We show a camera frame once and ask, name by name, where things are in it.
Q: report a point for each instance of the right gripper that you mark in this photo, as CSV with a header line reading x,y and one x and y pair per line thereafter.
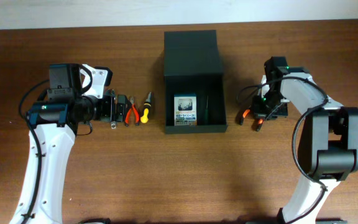
x,y
260,112

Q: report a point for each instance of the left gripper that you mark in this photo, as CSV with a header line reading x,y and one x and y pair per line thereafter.
x,y
113,107

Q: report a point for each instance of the small red-handled pliers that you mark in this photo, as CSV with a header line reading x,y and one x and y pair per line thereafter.
x,y
131,109

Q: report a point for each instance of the orange black needle-nose pliers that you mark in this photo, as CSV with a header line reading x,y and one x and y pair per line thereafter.
x,y
244,115

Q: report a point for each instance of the yellow black screwdriver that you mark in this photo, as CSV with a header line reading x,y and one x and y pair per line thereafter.
x,y
146,109

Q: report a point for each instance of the green handled screwdriver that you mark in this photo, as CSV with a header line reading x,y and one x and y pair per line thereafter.
x,y
206,112

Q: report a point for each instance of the blue precision screwdriver set box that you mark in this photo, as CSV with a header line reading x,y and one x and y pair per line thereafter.
x,y
185,109

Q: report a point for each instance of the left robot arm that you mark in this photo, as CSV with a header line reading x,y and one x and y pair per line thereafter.
x,y
77,94

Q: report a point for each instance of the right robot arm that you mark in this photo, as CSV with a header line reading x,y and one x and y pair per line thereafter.
x,y
324,143

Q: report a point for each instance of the silver adjustable wrench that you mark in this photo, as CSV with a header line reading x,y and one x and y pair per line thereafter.
x,y
113,123

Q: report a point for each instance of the black open cardboard box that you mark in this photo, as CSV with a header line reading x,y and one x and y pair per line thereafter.
x,y
192,64

